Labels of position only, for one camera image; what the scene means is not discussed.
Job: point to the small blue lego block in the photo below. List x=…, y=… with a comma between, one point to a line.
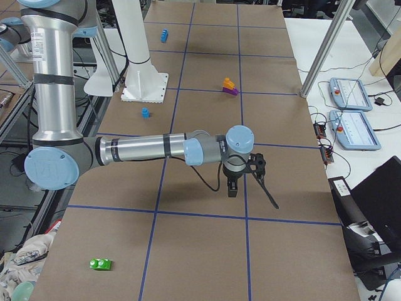
x=145, y=112

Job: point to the crumpled cloth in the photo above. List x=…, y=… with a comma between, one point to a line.
x=26, y=264

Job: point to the near teach pendant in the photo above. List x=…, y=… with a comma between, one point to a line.
x=353, y=131

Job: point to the far teach pendant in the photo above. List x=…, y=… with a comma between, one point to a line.
x=349, y=94

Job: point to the purple trapezoid block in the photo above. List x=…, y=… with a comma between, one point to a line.
x=232, y=91

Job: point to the long blue lego block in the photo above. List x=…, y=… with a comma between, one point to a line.
x=164, y=35

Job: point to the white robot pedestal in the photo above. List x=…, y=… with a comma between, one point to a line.
x=143, y=83

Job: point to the green lego block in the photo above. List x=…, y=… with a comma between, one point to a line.
x=101, y=264

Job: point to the teach pendant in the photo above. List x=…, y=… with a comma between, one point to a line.
x=353, y=131
x=349, y=94

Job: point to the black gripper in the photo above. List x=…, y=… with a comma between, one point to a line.
x=231, y=175

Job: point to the black laptop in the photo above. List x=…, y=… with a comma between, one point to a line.
x=378, y=198

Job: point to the orange trapezoid block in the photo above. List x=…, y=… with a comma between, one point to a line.
x=228, y=84

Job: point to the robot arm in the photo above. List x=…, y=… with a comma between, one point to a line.
x=59, y=153

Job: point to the aluminium frame post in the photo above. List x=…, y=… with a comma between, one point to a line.
x=325, y=47

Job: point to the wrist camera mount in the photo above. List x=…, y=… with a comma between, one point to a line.
x=257, y=166

